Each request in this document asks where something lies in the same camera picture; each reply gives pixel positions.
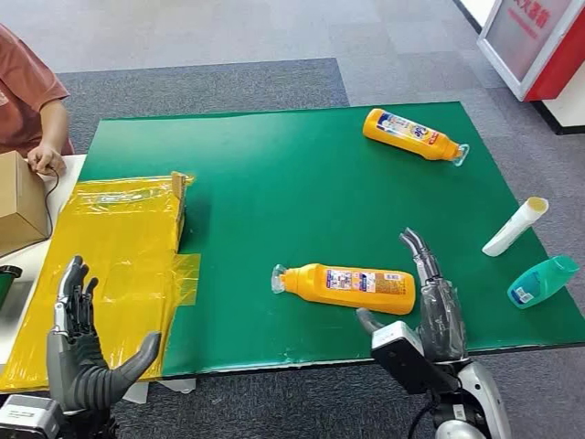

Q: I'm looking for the thin black cable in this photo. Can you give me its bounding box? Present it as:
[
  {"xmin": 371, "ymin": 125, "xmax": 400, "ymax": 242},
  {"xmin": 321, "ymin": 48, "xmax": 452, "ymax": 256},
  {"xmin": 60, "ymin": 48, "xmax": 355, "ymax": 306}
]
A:
[{"xmin": 44, "ymin": 168, "xmax": 61, "ymax": 239}]

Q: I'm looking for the green table mat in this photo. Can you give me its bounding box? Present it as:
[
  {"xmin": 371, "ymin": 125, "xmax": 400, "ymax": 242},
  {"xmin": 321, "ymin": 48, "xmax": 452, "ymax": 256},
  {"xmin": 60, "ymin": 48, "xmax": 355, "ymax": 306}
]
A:
[{"xmin": 78, "ymin": 101, "xmax": 585, "ymax": 378}]

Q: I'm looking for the person's hand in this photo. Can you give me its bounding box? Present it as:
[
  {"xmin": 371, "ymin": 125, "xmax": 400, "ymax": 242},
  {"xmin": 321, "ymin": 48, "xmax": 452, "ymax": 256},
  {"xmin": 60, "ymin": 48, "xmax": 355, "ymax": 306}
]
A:
[{"xmin": 27, "ymin": 142, "xmax": 68, "ymax": 177}]

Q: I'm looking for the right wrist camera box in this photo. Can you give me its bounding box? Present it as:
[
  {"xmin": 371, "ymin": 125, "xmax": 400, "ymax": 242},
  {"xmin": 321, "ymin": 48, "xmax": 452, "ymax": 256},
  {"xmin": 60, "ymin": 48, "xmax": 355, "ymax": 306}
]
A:
[{"xmin": 370, "ymin": 321, "xmax": 459, "ymax": 396}]

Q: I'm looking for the yellow wrapped cardboard flap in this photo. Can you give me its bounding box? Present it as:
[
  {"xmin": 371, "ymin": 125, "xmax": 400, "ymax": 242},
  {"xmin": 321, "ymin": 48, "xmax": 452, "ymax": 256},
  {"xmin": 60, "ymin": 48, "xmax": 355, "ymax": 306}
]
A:
[{"xmin": 170, "ymin": 171, "xmax": 189, "ymax": 252}]

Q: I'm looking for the teal plastic bottle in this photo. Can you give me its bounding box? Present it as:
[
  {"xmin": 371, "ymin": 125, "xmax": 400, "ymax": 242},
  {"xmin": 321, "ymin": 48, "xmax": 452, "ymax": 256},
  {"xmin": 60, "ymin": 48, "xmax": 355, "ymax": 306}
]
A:
[{"xmin": 507, "ymin": 255, "xmax": 580, "ymax": 311}]

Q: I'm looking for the white tube bottle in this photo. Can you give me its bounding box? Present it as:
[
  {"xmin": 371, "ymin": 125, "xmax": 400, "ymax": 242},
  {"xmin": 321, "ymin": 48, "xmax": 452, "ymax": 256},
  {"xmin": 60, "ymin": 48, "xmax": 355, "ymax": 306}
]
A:
[{"xmin": 482, "ymin": 197, "xmax": 550, "ymax": 258}]

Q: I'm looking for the red and white sign stand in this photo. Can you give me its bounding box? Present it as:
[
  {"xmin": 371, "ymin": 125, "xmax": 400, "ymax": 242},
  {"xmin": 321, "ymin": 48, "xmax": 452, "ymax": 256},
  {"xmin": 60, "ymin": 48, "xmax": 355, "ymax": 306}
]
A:
[{"xmin": 476, "ymin": 0, "xmax": 585, "ymax": 103}]

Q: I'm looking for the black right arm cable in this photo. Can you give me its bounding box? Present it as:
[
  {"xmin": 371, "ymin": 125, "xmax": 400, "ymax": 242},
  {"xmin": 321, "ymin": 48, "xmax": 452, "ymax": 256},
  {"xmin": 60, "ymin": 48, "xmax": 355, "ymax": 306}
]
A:
[{"xmin": 407, "ymin": 401, "xmax": 441, "ymax": 439}]

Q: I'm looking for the orange bottle with clear cap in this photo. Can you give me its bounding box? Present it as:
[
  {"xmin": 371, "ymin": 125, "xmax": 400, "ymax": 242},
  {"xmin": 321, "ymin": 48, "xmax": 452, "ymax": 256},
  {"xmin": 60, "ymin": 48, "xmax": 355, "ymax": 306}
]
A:
[
  {"xmin": 271, "ymin": 263, "xmax": 417, "ymax": 316},
  {"xmin": 362, "ymin": 108, "xmax": 470, "ymax": 167}
]

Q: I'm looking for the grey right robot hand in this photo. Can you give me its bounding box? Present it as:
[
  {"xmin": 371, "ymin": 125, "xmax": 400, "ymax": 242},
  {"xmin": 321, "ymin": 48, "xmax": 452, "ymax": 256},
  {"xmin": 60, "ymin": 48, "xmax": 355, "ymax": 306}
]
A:
[{"xmin": 356, "ymin": 228, "xmax": 468, "ymax": 365}]

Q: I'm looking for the dark green container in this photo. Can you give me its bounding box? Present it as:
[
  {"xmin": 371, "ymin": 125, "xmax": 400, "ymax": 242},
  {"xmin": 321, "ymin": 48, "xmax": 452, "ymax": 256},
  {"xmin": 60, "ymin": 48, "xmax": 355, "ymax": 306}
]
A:
[{"xmin": 0, "ymin": 265, "xmax": 23, "ymax": 308}]

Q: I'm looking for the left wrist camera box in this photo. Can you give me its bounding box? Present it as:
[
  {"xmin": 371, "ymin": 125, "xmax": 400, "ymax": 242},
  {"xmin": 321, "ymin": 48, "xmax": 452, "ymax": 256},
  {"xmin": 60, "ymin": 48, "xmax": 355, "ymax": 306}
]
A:
[{"xmin": 0, "ymin": 394, "xmax": 64, "ymax": 439}]

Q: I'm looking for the person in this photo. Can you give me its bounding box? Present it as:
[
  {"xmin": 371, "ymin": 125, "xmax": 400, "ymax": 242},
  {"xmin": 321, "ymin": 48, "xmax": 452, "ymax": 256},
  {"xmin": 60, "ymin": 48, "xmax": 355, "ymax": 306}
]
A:
[{"xmin": 0, "ymin": 24, "xmax": 77, "ymax": 177}]

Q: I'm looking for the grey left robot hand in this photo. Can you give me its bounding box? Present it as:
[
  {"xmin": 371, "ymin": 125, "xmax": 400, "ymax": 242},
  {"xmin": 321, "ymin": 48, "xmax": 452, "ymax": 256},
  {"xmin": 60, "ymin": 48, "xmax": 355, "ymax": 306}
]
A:
[{"xmin": 47, "ymin": 255, "xmax": 161, "ymax": 413}]

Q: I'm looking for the yellow plastic sheet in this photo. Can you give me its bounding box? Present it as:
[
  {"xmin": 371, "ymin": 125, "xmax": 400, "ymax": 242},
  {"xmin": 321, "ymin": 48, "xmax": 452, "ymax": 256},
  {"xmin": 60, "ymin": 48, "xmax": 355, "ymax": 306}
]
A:
[{"xmin": 0, "ymin": 174, "xmax": 202, "ymax": 394}]

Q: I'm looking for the brown cardboard box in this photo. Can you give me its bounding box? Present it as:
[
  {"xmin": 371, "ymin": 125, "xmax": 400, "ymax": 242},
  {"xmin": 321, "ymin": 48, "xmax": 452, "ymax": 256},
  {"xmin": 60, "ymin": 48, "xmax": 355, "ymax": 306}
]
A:
[{"xmin": 0, "ymin": 150, "xmax": 51, "ymax": 258}]

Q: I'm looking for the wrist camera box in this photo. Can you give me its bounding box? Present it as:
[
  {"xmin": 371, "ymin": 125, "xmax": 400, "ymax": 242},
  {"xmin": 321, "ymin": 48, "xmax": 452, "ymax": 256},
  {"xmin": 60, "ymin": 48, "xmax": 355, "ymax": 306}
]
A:
[
  {"xmin": 370, "ymin": 321, "xmax": 459, "ymax": 396},
  {"xmin": 0, "ymin": 394, "xmax": 64, "ymax": 439}
]

